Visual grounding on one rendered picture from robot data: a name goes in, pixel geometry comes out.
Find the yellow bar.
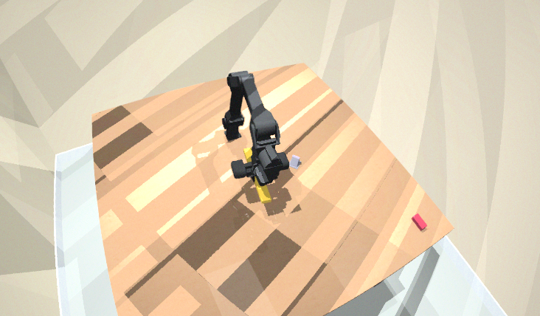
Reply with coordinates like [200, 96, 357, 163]
[243, 148, 271, 203]

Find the pink rectangular block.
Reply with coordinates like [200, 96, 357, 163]
[412, 213, 427, 231]

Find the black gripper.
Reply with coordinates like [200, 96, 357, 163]
[230, 152, 289, 182]

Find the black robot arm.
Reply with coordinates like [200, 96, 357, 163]
[221, 71, 283, 186]

